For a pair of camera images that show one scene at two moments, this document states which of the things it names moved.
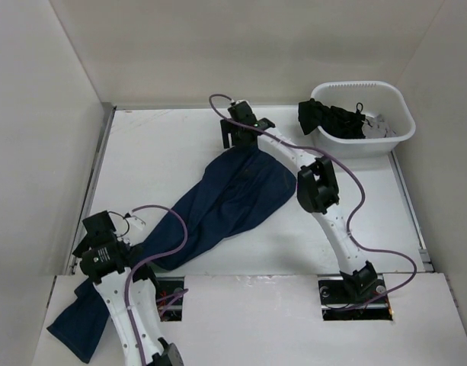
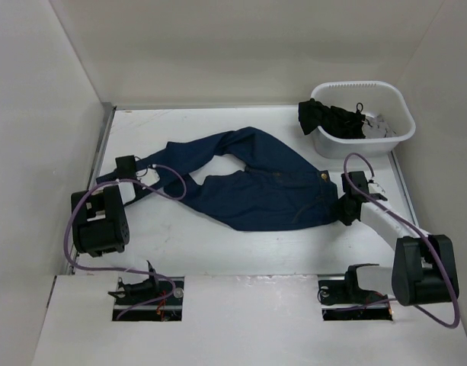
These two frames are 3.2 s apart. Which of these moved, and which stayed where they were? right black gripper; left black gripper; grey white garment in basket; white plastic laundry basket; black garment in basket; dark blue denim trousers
Moved: right black gripper; dark blue denim trousers; left black gripper
Stayed: black garment in basket; white plastic laundry basket; grey white garment in basket
